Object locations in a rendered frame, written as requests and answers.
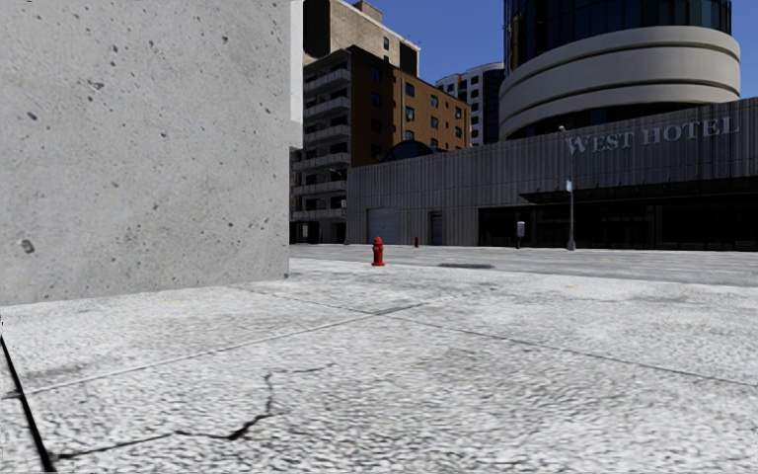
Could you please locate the tan concrete building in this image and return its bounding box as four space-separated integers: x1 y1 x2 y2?
303 0 421 78

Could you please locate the pale concrete building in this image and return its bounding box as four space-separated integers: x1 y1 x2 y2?
0 0 305 307

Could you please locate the grey hotel building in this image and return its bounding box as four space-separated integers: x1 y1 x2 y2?
345 0 758 253

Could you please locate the brown brick building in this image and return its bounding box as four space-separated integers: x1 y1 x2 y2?
289 44 472 245

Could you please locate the white tower building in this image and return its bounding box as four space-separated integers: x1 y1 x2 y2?
434 61 505 147

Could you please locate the grey street lamp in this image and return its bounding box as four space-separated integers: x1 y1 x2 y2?
558 124 576 252

